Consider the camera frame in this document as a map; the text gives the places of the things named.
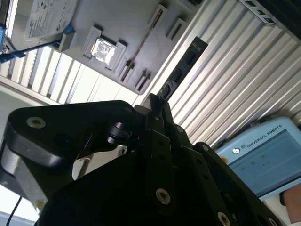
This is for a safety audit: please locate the RAM memory stick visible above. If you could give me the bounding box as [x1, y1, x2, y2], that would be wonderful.
[161, 36, 209, 99]

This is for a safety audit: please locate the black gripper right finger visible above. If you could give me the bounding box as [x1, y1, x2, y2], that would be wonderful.
[162, 102, 280, 226]

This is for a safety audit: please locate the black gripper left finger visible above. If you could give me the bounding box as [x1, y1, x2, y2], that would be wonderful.
[1, 93, 177, 216]

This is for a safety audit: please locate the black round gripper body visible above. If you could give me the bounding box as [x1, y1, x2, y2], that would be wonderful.
[37, 152, 212, 226]

